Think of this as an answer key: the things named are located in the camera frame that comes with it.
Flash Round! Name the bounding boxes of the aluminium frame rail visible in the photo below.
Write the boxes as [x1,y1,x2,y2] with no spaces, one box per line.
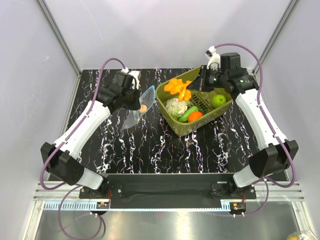
[33,182,305,212]

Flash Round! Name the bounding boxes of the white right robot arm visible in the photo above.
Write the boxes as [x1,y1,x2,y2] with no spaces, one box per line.
[187,46,299,199]

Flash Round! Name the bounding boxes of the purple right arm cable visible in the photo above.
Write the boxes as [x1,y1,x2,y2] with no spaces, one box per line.
[214,42,298,217]

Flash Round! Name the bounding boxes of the clear zip top bag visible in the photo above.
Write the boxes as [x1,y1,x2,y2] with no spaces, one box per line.
[121,85,156,130]

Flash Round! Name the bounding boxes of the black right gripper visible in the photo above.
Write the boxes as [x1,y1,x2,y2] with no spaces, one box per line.
[187,65,228,93]

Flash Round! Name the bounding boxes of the green toy cucumber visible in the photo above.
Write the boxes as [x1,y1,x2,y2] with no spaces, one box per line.
[178,106,199,123]

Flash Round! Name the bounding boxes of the pink toy food piece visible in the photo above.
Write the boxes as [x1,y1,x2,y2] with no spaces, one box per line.
[139,104,148,114]

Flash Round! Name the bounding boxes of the yellow object at corner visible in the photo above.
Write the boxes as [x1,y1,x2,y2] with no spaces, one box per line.
[287,232,316,240]

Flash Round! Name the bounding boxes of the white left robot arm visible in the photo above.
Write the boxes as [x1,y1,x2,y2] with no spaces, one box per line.
[40,70,141,198]

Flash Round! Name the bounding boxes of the green toy apple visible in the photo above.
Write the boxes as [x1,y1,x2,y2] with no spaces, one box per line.
[211,94,227,109]

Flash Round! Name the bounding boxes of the white toy cauliflower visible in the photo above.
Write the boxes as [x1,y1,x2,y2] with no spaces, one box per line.
[165,97,190,120]

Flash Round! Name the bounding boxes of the orange toy carrot pieces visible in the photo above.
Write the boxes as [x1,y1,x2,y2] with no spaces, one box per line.
[164,78,192,102]

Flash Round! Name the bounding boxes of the olive green plastic bin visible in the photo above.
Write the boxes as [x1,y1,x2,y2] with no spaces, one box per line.
[155,80,233,136]

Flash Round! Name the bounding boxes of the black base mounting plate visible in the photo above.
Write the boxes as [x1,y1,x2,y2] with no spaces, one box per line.
[81,173,253,199]

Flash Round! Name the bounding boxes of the orange toy fruit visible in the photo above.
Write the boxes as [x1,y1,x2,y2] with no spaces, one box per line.
[187,111,203,123]

